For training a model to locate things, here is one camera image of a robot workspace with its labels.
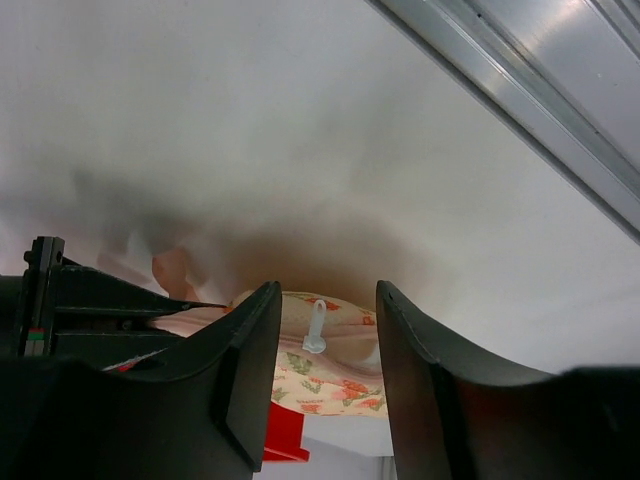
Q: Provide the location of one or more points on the pink floral laundry bag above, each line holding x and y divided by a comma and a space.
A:
345, 379

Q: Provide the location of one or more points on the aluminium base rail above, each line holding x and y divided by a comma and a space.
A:
564, 75

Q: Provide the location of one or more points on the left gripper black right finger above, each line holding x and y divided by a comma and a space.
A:
459, 411

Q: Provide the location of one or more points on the white zipper pull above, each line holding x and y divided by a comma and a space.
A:
313, 341

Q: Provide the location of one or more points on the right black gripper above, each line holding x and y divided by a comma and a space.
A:
58, 307

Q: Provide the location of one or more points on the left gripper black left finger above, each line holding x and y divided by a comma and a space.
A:
196, 410

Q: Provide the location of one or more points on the red plastic bin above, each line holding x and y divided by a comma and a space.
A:
284, 436

